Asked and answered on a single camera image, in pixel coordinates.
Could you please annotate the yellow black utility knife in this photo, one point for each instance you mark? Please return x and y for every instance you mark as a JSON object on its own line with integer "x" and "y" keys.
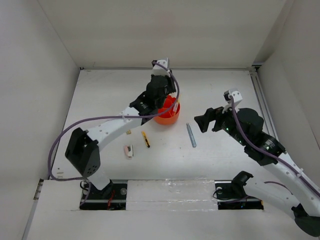
{"x": 146, "y": 139}

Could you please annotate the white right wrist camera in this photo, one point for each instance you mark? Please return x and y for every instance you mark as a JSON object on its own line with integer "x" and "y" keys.
{"x": 232, "y": 94}

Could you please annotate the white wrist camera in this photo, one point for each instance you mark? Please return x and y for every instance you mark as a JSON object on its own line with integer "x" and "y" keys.
{"x": 161, "y": 67}
{"x": 232, "y": 94}

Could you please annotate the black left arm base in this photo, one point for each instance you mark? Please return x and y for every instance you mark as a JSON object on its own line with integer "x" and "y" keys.
{"x": 114, "y": 198}

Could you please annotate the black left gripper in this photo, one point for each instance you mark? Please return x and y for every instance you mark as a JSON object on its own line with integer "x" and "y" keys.
{"x": 170, "y": 82}

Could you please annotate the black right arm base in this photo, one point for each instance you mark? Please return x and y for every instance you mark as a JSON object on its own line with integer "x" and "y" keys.
{"x": 230, "y": 194}

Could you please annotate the pink pen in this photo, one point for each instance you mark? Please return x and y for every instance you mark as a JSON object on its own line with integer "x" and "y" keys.
{"x": 173, "y": 110}

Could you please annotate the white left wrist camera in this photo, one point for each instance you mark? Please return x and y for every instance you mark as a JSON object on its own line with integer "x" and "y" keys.
{"x": 161, "y": 67}

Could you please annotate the blue grey marker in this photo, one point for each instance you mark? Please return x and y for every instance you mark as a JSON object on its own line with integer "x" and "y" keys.
{"x": 191, "y": 136}

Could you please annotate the orange round divided container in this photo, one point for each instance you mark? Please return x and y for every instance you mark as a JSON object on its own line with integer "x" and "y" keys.
{"x": 167, "y": 116}

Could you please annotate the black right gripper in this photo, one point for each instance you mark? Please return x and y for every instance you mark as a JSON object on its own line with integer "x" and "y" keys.
{"x": 211, "y": 114}

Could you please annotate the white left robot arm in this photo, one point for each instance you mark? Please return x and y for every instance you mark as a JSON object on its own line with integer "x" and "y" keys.
{"x": 84, "y": 146}

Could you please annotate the thin yellow highlighter pen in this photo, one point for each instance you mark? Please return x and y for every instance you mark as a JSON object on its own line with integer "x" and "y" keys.
{"x": 176, "y": 104}

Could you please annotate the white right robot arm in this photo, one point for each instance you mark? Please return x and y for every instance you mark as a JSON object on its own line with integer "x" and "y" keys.
{"x": 301, "y": 201}

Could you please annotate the aluminium side rail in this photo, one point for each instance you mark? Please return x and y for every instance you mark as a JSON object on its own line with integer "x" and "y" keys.
{"x": 262, "y": 102}

